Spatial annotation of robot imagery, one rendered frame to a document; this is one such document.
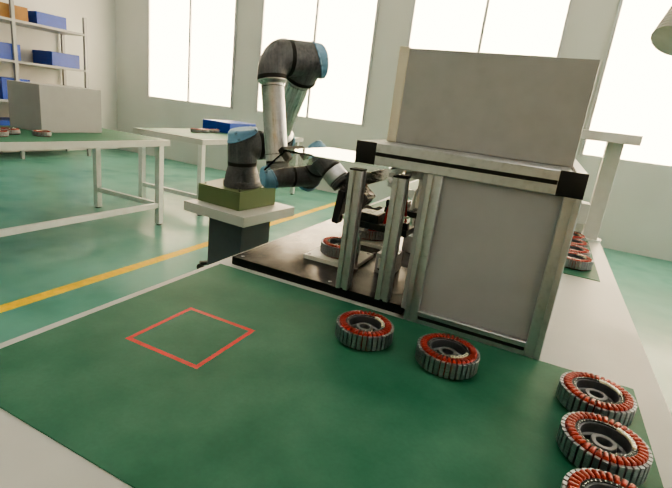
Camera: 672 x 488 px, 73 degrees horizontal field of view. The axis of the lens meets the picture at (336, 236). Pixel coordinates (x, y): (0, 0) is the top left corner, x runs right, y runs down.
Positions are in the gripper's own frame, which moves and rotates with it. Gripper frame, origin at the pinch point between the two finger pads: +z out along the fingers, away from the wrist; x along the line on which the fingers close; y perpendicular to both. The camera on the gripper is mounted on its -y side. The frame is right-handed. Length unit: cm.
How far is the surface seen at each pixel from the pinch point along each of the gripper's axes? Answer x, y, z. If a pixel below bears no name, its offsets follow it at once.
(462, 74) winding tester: -35, 53, -9
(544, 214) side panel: -45, 48, 23
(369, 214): -27.4, 13.8, -1.5
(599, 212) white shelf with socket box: 85, 50, 50
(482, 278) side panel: -45, 31, 26
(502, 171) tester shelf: -46, 48, 12
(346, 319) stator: -61, 10, 15
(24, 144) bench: 38, -161, -186
